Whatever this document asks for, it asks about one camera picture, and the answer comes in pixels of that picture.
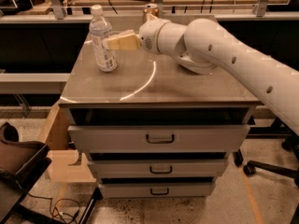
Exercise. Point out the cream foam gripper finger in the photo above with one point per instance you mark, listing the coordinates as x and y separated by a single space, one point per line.
126 40

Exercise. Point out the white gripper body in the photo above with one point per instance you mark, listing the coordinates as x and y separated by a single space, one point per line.
149 34

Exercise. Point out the clear plastic water bottle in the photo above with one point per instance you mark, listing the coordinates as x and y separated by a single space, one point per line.
100 29

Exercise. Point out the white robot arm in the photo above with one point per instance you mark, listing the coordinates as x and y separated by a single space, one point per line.
203 44

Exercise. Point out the gold soda can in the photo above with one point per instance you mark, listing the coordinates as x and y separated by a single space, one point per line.
150 8

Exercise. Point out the grey drawer cabinet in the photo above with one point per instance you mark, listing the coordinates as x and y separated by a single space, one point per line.
152 90

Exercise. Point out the top grey drawer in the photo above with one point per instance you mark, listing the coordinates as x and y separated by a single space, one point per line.
158 139

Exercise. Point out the grey drawer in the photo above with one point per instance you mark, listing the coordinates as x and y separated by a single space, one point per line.
157 168
156 190
158 139

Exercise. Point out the cardboard box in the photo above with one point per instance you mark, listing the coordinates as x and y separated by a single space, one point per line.
63 169

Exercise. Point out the middle grey drawer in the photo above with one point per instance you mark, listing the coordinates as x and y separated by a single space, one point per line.
157 168

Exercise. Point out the brown office chair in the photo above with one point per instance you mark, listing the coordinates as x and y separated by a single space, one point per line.
21 164

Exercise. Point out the bottom grey drawer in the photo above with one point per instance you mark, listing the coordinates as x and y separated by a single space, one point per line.
156 190

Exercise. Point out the black chair wheel base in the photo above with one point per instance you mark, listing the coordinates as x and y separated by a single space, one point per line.
268 162

